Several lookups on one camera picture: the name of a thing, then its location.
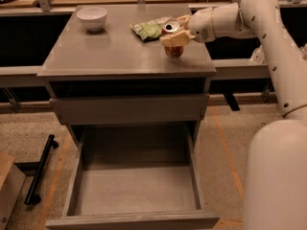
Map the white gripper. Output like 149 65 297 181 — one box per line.
159 8 213 47

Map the red coke can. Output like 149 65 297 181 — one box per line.
160 19 183 58

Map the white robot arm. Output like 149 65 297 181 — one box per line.
160 0 307 230

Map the closed grey top drawer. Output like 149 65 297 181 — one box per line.
50 94 208 125

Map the grey drawer cabinet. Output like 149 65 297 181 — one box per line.
39 4 216 142

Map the open grey middle drawer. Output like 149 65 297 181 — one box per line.
46 123 219 230

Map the green chip bag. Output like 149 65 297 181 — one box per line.
130 16 172 41

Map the white ceramic bowl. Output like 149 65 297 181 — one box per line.
77 7 107 32

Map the black metal bar stand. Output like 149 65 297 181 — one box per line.
24 134 59 205

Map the brown wooden box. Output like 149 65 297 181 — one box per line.
0 152 26 230

